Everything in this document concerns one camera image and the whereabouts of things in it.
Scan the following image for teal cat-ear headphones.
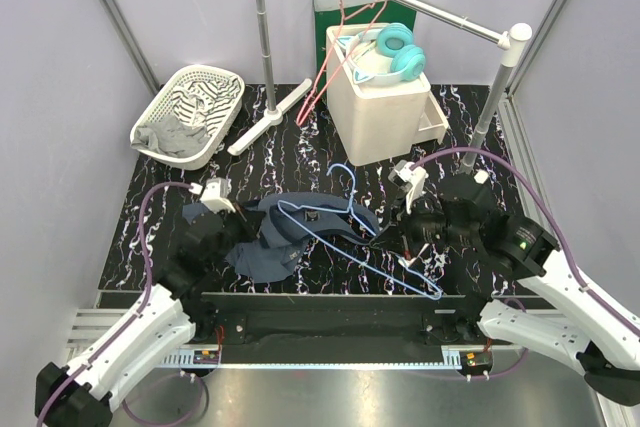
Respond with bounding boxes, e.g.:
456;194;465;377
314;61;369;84
336;22;426;87

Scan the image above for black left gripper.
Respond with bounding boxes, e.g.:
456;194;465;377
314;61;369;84
206;198;265;272

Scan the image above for white perforated laundry basket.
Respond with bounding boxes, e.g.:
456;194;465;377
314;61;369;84
129;64;245;171

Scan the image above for blue wire hanger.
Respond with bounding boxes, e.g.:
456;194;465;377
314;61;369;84
276;163;444;301

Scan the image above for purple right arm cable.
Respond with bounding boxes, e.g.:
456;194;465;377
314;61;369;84
409;146;640;378

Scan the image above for black marbled table mat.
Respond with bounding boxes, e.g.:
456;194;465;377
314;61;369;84
99;106;521;295

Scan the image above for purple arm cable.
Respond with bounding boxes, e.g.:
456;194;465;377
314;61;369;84
409;146;640;378
34;180;211;426

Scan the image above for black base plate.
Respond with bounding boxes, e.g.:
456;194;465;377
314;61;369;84
170;292;488;346

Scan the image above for green binder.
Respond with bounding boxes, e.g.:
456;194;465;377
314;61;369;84
313;0;417;73

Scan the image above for pink wire hanger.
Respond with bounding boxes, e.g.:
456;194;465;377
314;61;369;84
295;0;389;126

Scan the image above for striped black white cloth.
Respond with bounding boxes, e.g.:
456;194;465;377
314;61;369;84
170;78;240;134

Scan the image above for blue tank top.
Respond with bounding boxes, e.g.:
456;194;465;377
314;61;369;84
175;192;380;283

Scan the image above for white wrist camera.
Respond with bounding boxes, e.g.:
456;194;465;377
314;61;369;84
389;160;428;214
194;177;236;215

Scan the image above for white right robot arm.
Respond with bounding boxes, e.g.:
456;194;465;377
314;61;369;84
373;175;639;407

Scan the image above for white drawer box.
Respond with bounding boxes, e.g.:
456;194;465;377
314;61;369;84
326;23;449;166

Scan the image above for silver clothes rack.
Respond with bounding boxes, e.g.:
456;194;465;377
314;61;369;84
227;0;533;173

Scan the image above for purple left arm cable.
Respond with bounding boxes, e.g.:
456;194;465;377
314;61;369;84
34;180;211;426

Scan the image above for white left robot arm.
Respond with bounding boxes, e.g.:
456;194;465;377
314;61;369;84
35;205;264;426

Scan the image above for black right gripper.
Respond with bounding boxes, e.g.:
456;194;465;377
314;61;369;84
370;190;478;260

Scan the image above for grey cloth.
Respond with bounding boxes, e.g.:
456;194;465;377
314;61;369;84
131;116;209;158

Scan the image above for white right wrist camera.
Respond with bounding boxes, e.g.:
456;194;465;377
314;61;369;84
389;160;428;214

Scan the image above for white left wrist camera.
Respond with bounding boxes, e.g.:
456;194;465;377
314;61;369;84
194;177;236;215

